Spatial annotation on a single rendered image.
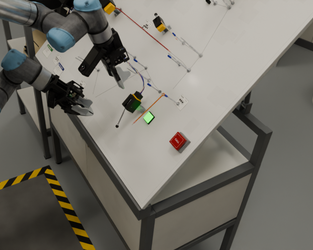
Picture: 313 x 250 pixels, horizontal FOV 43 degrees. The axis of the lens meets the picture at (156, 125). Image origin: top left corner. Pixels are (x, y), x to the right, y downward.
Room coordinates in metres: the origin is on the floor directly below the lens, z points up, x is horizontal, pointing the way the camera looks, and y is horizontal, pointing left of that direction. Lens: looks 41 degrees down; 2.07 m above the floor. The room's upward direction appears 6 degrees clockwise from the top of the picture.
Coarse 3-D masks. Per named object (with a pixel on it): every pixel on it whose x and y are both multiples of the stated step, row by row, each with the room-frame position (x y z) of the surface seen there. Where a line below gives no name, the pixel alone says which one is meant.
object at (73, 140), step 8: (56, 112) 1.73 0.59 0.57; (56, 120) 1.75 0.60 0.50; (64, 120) 1.62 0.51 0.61; (56, 128) 1.76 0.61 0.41; (64, 128) 1.64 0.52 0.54; (72, 128) 1.53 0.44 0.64; (64, 136) 1.65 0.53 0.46; (72, 136) 1.54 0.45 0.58; (80, 136) 1.44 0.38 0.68; (72, 144) 1.55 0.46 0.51; (80, 144) 1.44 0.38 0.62; (72, 152) 1.56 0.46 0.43; (80, 152) 1.45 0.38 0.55; (80, 160) 1.46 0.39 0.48; (80, 168) 1.46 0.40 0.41
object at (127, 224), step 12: (96, 168) 1.29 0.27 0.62; (96, 180) 1.29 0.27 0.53; (108, 180) 1.18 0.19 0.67; (96, 192) 1.30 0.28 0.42; (108, 192) 1.18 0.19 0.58; (108, 204) 1.18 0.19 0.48; (120, 204) 1.08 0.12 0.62; (120, 216) 1.08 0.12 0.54; (132, 216) 1.00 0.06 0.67; (120, 228) 1.08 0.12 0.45; (132, 228) 0.99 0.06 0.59; (132, 240) 0.99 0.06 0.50
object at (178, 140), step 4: (176, 136) 1.05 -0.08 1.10; (180, 136) 1.04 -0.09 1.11; (172, 140) 1.04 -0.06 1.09; (176, 140) 1.04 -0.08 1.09; (180, 140) 1.03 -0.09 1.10; (184, 140) 1.02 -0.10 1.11; (172, 144) 1.03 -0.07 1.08; (176, 144) 1.02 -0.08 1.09; (180, 144) 1.02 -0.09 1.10; (176, 148) 1.01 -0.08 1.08
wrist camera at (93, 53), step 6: (96, 48) 1.13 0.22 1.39; (102, 48) 1.12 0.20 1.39; (90, 54) 1.12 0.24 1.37; (96, 54) 1.11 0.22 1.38; (102, 54) 1.12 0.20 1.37; (84, 60) 1.12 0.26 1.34; (90, 60) 1.10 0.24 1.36; (96, 60) 1.10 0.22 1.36; (84, 66) 1.09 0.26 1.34; (90, 66) 1.09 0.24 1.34; (84, 72) 1.08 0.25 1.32; (90, 72) 1.09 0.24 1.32
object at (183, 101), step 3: (180, 96) 1.22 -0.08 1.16; (183, 96) 1.21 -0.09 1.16; (177, 99) 1.21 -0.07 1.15; (180, 99) 1.21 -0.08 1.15; (183, 99) 1.20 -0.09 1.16; (186, 99) 1.20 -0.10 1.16; (174, 102) 1.21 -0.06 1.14; (180, 102) 1.20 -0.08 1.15; (183, 102) 1.19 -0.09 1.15; (186, 102) 1.18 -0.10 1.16; (180, 105) 1.19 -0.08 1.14; (183, 105) 1.18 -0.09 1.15; (180, 108) 1.17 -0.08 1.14
